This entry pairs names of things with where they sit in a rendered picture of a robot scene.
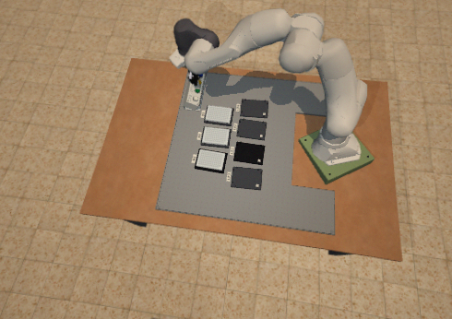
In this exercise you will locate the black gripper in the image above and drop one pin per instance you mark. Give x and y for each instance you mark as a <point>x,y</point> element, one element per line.
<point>194,80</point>

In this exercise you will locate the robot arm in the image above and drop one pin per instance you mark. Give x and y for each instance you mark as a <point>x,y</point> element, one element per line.
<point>301,51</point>

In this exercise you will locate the grey button panel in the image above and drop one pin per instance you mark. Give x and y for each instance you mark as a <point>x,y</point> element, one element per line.
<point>193,97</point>

